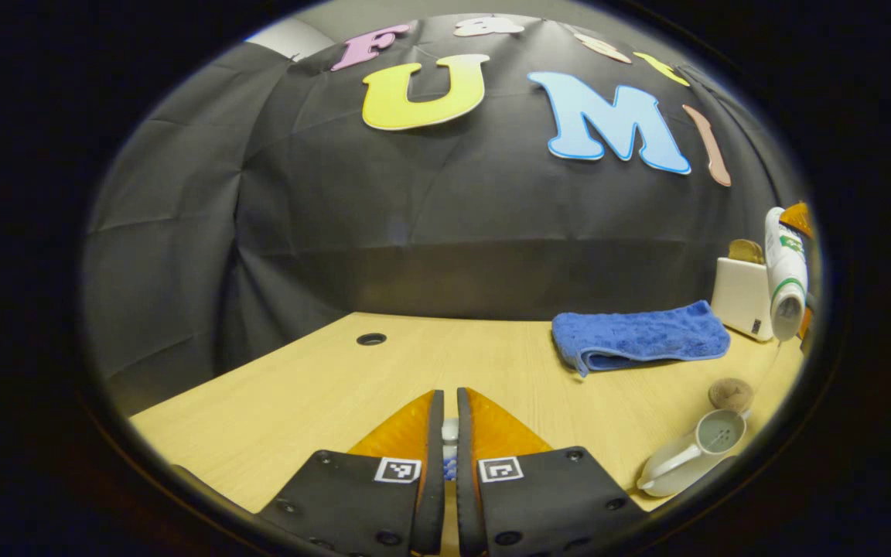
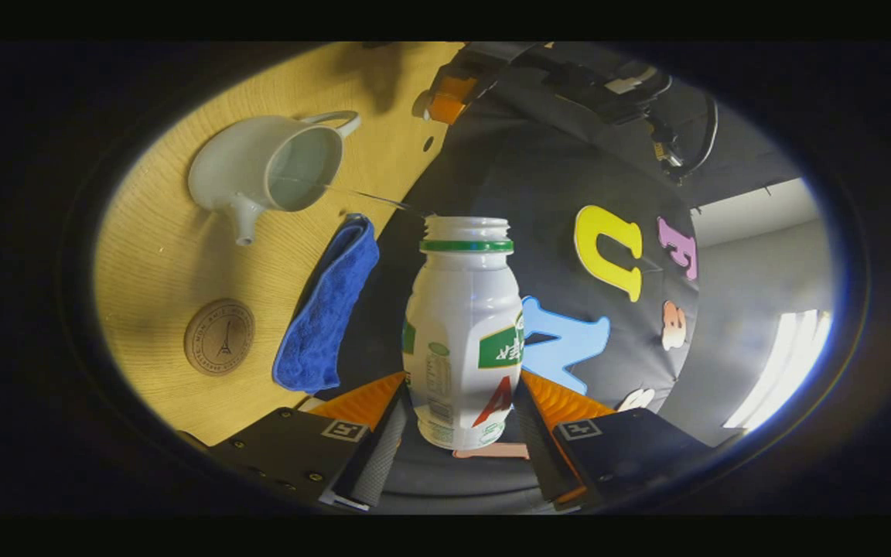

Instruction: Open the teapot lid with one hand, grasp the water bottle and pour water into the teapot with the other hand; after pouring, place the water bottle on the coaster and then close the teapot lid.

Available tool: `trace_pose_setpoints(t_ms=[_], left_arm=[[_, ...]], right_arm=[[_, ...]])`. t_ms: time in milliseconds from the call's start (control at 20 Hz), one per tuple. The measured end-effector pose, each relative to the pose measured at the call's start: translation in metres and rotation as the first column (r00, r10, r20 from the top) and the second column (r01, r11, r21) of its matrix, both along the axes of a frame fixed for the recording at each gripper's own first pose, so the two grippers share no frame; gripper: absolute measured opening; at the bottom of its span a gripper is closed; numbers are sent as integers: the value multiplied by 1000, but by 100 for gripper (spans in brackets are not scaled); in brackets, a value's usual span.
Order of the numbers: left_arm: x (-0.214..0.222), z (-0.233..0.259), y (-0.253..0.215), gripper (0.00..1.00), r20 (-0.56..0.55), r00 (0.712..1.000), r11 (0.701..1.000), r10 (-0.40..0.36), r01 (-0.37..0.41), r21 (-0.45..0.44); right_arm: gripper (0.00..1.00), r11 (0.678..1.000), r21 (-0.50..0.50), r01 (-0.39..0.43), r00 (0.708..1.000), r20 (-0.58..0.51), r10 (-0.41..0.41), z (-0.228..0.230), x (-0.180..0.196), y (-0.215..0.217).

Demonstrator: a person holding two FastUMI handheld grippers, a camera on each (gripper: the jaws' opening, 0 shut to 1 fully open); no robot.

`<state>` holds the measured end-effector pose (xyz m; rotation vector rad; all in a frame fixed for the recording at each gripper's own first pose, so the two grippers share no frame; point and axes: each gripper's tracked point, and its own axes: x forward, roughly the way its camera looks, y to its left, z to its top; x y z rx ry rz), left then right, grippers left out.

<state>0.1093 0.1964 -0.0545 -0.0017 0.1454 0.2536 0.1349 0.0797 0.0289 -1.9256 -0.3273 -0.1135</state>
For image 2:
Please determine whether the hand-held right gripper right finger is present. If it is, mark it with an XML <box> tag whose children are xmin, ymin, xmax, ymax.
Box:
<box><xmin>514</xmin><ymin>370</ymin><xmax>713</xmax><ymax>507</ymax></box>

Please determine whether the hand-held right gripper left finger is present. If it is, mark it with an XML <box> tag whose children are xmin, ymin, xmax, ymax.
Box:
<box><xmin>210</xmin><ymin>371</ymin><xmax>413</xmax><ymax>511</ymax></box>

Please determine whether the white plastic water bottle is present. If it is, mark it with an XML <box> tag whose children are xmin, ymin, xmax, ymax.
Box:
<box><xmin>401</xmin><ymin>215</ymin><xmax>525</xmax><ymax>451</ymax></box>

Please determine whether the round wooden coaster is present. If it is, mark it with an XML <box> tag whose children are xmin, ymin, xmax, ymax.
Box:
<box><xmin>184</xmin><ymin>299</ymin><xmax>256</xmax><ymax>377</ymax></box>

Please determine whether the white ceramic teacup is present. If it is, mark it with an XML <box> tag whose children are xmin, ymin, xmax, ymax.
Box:
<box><xmin>188</xmin><ymin>111</ymin><xmax>361</xmax><ymax>247</ymax></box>

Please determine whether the black backdrop cloth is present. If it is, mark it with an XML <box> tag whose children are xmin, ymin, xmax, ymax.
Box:
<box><xmin>329</xmin><ymin>43</ymin><xmax>702</xmax><ymax>511</ymax></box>

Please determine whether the blue folded towel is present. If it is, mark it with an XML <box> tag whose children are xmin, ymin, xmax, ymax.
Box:
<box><xmin>272</xmin><ymin>214</ymin><xmax>381</xmax><ymax>394</ymax></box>

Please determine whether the ceiling light panel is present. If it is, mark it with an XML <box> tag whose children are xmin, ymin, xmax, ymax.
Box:
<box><xmin>724</xmin><ymin>309</ymin><xmax>833</xmax><ymax>430</ymax></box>

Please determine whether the black cable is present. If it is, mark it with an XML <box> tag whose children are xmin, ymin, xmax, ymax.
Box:
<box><xmin>658</xmin><ymin>97</ymin><xmax>719</xmax><ymax>185</ymax></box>

